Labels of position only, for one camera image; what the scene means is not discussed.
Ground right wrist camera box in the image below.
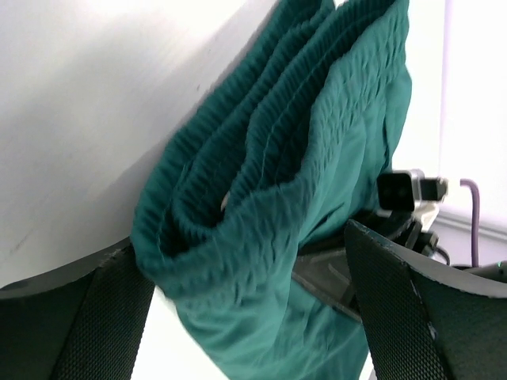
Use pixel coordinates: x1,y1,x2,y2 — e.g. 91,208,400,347
376,169,448,213

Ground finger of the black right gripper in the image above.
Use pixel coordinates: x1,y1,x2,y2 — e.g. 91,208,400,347
292,234,361,321

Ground green shorts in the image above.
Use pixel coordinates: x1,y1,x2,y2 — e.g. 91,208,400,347
131,1,411,379

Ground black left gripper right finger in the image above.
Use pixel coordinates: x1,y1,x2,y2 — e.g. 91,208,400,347
345,221,506,379

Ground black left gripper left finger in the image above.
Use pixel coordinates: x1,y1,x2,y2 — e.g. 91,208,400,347
1,245,154,380

